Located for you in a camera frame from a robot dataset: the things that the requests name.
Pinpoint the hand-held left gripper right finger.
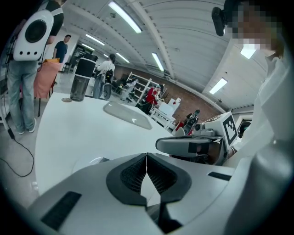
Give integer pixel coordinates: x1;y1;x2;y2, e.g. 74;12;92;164
146;152;235;234

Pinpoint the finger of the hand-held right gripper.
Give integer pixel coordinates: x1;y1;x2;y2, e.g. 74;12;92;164
155;135;212;158

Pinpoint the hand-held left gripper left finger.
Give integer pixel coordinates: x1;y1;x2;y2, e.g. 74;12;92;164
27;152;162;235

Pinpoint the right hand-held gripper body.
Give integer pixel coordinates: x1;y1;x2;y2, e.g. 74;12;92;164
194;111;240;166

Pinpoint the grey plate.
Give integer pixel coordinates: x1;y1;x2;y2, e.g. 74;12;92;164
103;101;153;130

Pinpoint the white low table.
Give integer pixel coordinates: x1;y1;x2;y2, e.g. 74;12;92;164
149;98;182;135

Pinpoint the person's white shirt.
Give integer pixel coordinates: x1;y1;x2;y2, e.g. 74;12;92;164
220;56;292;235

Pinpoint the long ceiling light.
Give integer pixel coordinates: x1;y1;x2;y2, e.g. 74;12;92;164
107;0;143;34
115;52;130;63
85;34;106;46
208;77;228;95
151;52;165;72

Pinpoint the white shelf rack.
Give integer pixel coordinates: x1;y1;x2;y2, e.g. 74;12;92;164
125;71;153;105

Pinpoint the dark translucent water bottle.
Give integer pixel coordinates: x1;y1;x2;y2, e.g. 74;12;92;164
69;53;98;102

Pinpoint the orange covered chair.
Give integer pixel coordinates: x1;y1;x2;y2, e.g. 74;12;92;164
33;58;63;100

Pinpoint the white hard-shell backpack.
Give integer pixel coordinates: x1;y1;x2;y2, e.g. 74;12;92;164
12;10;55;62

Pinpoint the black floor cable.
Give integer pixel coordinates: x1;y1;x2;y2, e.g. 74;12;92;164
0;128;35;178

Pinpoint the black head-worn camera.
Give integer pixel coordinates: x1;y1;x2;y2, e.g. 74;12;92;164
211;6;228;37

